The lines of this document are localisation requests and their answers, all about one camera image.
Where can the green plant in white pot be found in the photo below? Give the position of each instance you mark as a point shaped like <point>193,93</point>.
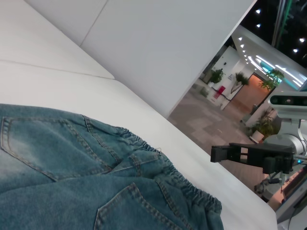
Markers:
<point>263,123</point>

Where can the grey framed monitor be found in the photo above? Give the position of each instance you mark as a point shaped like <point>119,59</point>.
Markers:
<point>292,203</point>

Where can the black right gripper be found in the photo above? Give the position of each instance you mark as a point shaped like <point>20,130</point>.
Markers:
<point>275,153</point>

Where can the orange wooden door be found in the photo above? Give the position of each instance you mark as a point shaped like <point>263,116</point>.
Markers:
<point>251,93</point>

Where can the hanging leafy green plant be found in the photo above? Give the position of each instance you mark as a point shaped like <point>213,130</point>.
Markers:
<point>274,76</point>

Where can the slim tall green plant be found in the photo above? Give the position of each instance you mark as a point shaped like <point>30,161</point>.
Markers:
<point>241,78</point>

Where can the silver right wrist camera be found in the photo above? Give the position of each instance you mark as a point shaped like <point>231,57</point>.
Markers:
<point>287,100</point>

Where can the blue denim shorts with print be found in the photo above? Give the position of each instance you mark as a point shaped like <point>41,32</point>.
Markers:
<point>72,155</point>

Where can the bushy green potted plant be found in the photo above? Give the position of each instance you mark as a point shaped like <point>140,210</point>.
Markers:
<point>217,76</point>

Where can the red and white sign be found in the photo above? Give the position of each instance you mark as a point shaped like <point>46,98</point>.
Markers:
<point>221,89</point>

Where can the round white plant pot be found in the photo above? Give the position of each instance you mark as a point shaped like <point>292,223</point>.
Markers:
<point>257,135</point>

